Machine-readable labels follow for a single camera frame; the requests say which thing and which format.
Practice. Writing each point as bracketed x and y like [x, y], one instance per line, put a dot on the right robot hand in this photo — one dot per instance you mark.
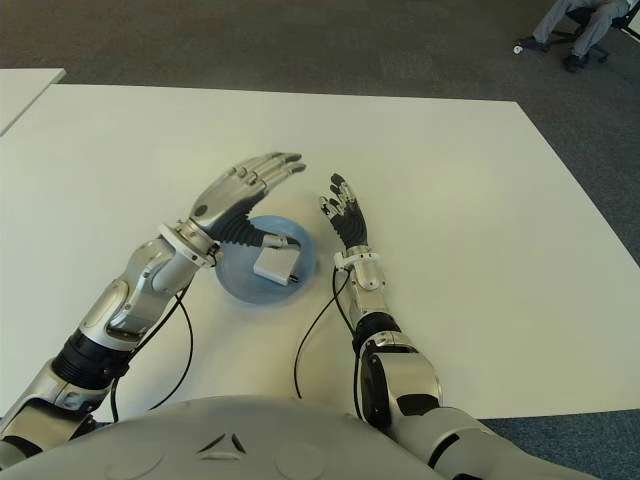
[352, 220]

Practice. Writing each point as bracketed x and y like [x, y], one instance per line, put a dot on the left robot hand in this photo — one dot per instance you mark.
[225, 200]

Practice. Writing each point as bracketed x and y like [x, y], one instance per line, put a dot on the white charger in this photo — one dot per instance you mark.
[275, 262]

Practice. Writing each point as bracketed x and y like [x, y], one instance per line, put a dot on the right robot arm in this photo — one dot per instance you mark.
[400, 370]

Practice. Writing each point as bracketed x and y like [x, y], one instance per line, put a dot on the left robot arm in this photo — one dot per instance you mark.
[150, 270]

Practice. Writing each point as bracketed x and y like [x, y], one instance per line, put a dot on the blue plate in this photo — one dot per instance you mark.
[250, 291]

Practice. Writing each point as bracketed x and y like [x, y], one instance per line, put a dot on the white side table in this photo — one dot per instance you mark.
[20, 90]

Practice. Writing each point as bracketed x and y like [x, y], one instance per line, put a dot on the silver robot torso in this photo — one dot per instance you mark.
[225, 440]

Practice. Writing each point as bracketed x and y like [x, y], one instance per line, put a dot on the black office chair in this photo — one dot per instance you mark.
[562, 36]

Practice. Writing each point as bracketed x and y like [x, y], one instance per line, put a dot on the seated person in grey trousers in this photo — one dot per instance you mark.
[595, 30]

